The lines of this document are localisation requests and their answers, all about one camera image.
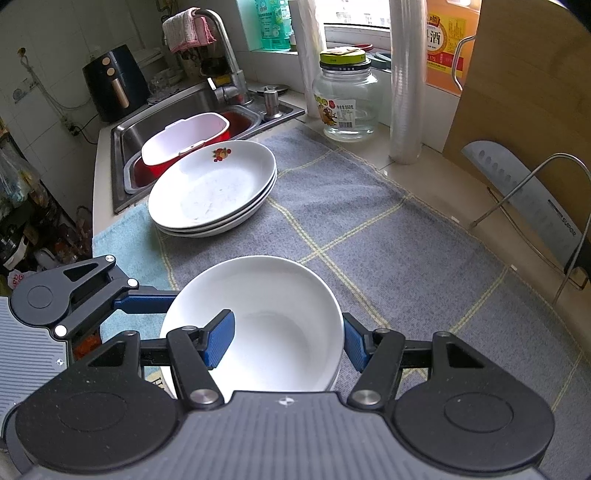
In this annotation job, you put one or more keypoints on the red plastic basin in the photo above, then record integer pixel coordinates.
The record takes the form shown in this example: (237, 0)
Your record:
(240, 122)

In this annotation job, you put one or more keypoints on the glass jar with green lid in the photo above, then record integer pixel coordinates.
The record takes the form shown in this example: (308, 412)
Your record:
(346, 106)

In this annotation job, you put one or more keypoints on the large orange oil bottle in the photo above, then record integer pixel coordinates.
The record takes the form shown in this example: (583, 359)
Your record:
(443, 46)

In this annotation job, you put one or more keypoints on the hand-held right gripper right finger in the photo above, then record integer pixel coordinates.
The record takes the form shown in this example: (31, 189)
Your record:
(353, 344)

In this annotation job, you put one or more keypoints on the pink cloth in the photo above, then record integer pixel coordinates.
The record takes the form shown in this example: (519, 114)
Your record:
(184, 30)

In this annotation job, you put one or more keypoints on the red plastic lid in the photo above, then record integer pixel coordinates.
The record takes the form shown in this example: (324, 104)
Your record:
(364, 45)

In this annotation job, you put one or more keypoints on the metal sink strainer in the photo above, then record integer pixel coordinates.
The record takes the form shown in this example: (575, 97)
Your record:
(272, 86)

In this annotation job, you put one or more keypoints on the steel cleaver knife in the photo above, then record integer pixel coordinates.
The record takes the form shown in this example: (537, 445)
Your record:
(521, 194)

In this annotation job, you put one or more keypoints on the wooden cutting board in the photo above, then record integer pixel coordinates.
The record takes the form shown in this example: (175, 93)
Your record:
(508, 92)

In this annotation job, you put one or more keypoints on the white colander basket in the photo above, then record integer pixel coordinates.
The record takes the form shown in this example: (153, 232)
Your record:
(184, 134)

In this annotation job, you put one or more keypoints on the white plate with fruit print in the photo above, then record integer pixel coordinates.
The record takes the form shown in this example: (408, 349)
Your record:
(249, 218)
(217, 189)
(251, 211)

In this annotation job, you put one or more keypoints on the white bowl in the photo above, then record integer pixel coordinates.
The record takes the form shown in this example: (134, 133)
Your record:
(336, 376)
(277, 332)

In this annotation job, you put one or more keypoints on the green detergent bottle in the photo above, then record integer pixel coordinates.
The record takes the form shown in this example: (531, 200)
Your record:
(272, 27)

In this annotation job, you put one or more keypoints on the light blue towel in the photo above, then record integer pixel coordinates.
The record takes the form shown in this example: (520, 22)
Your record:
(120, 235)

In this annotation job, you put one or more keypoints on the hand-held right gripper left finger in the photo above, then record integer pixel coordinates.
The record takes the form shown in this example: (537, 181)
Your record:
(220, 337)

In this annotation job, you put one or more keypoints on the black air fryer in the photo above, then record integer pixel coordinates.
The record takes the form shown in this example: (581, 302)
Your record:
(115, 83)

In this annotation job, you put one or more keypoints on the stainless steel sink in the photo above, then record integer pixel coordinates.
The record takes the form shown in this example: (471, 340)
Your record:
(152, 124)

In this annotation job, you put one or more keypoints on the grey checked mat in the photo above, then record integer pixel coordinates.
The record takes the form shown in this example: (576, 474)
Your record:
(369, 230)

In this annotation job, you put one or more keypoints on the clear plastic bag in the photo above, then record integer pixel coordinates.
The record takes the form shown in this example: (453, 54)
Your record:
(18, 175)

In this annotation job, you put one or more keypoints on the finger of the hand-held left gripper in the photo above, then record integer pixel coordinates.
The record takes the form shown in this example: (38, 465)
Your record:
(147, 302)

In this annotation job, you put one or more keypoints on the steel faucet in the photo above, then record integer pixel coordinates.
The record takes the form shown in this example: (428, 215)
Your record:
(231, 55)

